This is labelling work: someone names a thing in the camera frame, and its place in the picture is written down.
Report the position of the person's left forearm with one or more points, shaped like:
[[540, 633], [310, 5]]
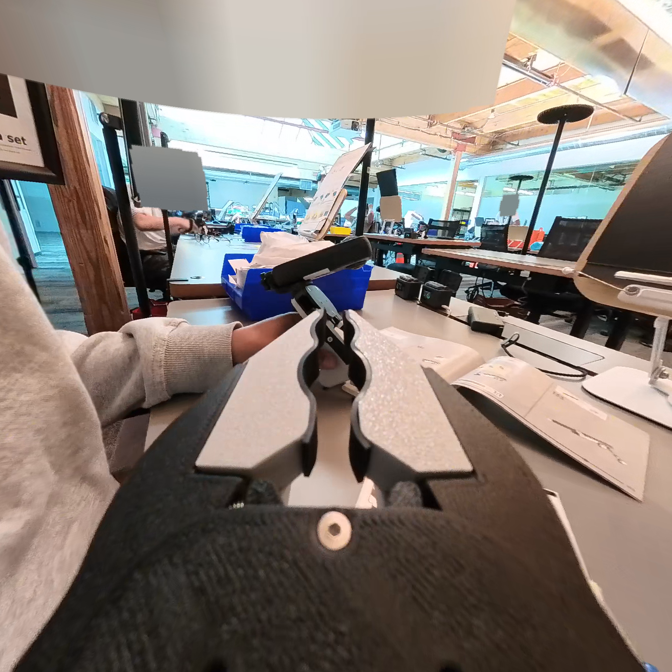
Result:
[[157, 357]]

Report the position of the black floor lamp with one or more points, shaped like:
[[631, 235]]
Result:
[[564, 113]]

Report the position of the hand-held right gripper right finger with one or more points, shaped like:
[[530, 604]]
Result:
[[409, 414]]

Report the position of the blue plastic bin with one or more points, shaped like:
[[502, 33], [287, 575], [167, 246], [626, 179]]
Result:
[[252, 296]]

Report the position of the small blue bin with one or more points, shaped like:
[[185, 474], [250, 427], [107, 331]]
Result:
[[260, 233]]

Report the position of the black power adapter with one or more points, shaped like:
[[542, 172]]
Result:
[[485, 317]]

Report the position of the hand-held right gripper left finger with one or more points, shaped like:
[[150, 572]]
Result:
[[257, 414]]

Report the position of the white plastic bags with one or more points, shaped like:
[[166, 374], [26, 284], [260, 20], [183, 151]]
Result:
[[286, 246]]

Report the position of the person's grey sweatshirt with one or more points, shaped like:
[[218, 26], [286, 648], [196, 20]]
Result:
[[42, 446]]

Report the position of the open instruction booklet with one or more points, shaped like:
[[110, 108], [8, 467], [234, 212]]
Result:
[[567, 414]]

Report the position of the white paper booklet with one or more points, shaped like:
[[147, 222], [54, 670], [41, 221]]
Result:
[[441, 351]]

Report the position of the framed printed sign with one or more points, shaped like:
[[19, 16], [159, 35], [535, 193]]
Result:
[[21, 120]]

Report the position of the black battery charger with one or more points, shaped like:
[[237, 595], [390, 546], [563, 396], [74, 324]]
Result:
[[435, 295], [408, 287]]

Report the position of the wooden post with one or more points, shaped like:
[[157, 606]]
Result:
[[84, 210]]

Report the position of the person's left hand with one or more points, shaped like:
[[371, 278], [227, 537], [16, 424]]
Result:
[[262, 336]]

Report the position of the black pole stand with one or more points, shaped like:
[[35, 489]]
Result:
[[128, 220], [365, 178]]

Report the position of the black mesh office chair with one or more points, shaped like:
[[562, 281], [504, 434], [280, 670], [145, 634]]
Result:
[[493, 236], [569, 239]]

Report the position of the tilted picture board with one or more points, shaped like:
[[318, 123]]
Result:
[[336, 189]]

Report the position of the black monitor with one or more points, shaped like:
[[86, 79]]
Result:
[[387, 182]]

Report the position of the white tablet stand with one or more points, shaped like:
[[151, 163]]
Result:
[[624, 388]]

